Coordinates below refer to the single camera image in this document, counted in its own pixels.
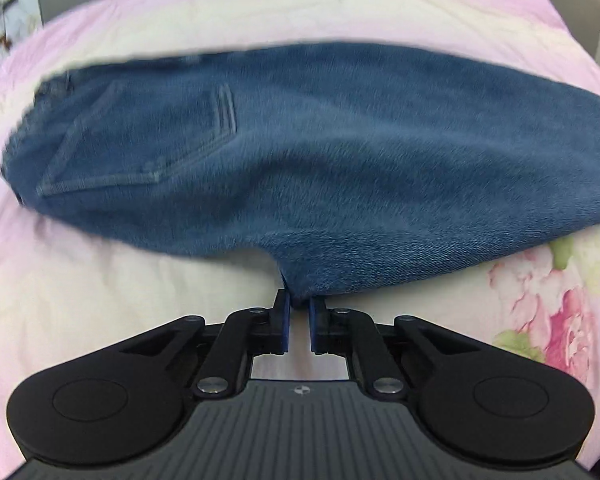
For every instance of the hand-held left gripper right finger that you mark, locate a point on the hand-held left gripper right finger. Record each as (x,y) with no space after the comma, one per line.
(316,325)

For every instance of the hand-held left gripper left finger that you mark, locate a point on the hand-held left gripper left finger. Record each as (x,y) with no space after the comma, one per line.
(282,321)

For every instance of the blue denim pants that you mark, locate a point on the blue denim pants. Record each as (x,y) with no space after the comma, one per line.
(330,160)

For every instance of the pink floral duvet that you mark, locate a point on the pink floral duvet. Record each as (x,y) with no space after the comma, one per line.
(105,280)

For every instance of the beige chair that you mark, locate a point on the beige chair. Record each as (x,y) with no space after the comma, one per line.
(575,5)

